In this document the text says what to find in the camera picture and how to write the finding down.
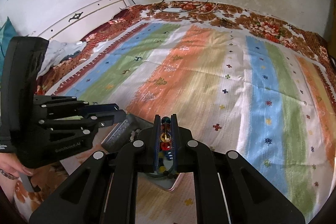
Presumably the person's left hand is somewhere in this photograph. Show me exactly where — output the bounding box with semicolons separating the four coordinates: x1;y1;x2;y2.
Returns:
0;153;34;177

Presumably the teal pillow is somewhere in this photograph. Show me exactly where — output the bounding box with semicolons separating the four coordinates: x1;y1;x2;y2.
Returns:
0;17;19;57

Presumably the jewelry box with lid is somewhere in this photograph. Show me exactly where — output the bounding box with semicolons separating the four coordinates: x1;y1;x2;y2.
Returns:
101;113;184;192

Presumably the multicolour glass bead bracelet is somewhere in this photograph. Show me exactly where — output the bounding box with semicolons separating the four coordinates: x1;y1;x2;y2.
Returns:
160;116;174;170

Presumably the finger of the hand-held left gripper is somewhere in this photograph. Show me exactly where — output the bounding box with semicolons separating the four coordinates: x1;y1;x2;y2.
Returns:
34;96;120;116
39;111;128;136

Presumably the green jade bangle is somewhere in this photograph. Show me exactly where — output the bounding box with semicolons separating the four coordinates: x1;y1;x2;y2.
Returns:
147;171;176;179

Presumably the beaded wrist bracelet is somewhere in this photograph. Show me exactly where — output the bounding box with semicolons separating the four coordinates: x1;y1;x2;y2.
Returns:
0;168;19;180

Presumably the grey white clothing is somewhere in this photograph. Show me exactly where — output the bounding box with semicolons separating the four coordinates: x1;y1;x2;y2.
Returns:
39;40;87;76

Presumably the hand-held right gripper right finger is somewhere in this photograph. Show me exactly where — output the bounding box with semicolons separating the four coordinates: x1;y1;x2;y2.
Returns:
171;114;306;224

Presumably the white cable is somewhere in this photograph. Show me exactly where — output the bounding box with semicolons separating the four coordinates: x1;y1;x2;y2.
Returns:
193;2;218;14

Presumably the brown floral bed sheet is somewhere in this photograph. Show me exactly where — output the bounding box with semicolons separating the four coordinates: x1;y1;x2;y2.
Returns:
10;0;336;217

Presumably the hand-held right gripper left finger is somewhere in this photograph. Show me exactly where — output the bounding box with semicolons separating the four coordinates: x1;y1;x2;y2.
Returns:
29;114;162;224

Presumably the white headboard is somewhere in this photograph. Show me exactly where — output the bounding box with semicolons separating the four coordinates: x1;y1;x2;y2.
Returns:
26;0;137;42

